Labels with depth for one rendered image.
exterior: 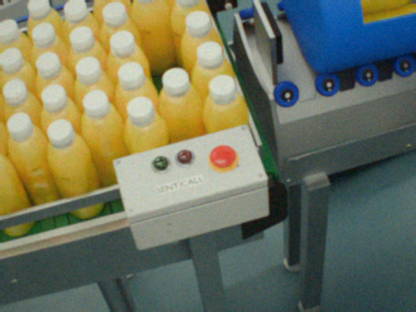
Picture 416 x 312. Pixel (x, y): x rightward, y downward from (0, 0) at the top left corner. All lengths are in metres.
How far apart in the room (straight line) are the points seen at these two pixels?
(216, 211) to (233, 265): 1.15
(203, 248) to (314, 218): 0.52
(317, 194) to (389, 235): 0.69
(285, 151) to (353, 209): 0.95
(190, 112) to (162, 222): 0.20
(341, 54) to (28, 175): 0.53
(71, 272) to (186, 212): 0.37
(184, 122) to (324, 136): 0.30
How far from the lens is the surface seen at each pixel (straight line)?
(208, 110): 1.32
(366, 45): 1.38
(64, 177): 1.34
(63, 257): 1.47
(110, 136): 1.34
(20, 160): 1.35
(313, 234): 1.92
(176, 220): 1.23
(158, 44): 1.52
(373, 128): 1.57
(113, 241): 1.46
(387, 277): 2.37
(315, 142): 1.54
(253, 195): 1.23
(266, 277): 2.36
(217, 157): 1.21
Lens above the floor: 2.11
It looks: 55 degrees down
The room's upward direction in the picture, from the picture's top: 8 degrees counter-clockwise
